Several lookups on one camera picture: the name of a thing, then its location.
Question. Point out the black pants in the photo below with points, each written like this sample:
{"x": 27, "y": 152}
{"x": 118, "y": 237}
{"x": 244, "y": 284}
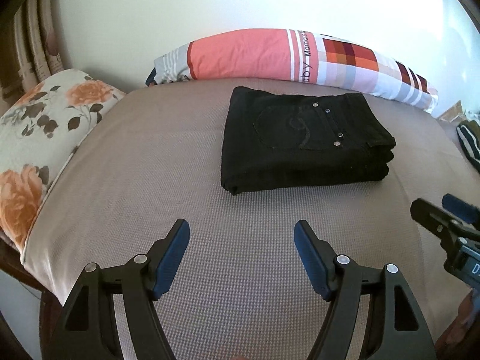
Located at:
{"x": 281, "y": 141}

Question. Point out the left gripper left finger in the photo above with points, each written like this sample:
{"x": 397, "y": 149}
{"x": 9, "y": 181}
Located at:
{"x": 86, "y": 328}

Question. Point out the floral pillow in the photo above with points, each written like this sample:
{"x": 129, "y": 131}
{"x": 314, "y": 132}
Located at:
{"x": 39, "y": 135}

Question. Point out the striped dark cloth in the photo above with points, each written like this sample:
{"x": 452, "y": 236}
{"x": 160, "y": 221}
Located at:
{"x": 468, "y": 135}

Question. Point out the beige bed mat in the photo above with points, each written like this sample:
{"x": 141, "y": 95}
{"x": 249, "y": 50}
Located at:
{"x": 241, "y": 288}

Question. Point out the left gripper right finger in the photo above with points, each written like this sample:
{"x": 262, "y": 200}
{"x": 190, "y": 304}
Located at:
{"x": 395, "y": 327}

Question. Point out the wooden headboard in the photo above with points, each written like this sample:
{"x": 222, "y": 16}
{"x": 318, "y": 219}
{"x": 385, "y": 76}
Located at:
{"x": 29, "y": 49}

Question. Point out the pink plaid long pillow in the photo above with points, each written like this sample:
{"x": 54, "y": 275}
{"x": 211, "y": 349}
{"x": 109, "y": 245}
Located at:
{"x": 296, "y": 56}

